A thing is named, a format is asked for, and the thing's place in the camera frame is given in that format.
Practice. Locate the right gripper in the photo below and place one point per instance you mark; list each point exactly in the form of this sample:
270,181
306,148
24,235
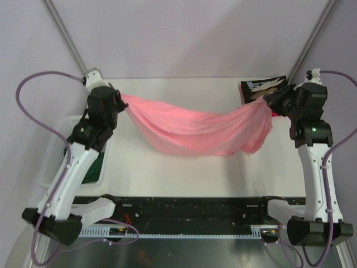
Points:
274,100

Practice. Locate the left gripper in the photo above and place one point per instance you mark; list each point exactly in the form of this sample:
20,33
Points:
121,104

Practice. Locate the pink t shirt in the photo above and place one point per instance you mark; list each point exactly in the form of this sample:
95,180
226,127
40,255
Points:
178,131

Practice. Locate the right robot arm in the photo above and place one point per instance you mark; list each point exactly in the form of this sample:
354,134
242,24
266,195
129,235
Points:
322,221

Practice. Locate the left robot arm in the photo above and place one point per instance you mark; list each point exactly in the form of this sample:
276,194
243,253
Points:
54,216

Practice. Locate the white perforated plastic basket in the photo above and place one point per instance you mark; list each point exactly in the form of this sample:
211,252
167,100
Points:
54,154

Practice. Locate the green t shirt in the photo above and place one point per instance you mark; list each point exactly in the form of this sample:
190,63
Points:
96,167

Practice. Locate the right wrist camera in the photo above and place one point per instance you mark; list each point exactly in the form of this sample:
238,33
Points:
313,77

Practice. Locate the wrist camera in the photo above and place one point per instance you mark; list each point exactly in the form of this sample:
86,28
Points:
93,80
313,77

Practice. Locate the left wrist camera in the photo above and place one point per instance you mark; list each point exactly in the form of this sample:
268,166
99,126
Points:
93,80

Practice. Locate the right aluminium frame post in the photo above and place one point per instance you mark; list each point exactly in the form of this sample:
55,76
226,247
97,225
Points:
319,26

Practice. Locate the aluminium frame post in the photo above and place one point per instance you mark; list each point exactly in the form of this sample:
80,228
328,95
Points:
64,34
319,26

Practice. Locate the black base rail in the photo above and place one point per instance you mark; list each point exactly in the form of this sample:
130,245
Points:
178,214

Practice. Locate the left aluminium frame post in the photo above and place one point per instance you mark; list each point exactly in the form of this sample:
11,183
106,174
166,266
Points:
64,34

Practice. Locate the white cable duct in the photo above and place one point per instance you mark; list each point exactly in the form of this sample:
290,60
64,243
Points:
254,232

